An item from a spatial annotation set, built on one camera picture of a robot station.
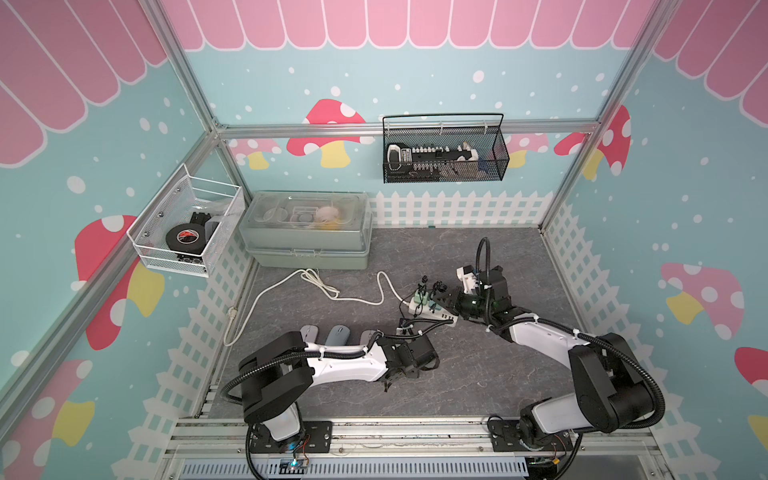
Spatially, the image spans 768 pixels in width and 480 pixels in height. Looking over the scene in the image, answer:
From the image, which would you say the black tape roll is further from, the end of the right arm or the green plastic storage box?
the end of the right arm

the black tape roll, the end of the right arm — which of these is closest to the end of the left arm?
the end of the right arm

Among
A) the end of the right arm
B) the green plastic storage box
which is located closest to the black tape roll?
the green plastic storage box

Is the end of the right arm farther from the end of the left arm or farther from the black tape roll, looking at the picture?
the black tape roll
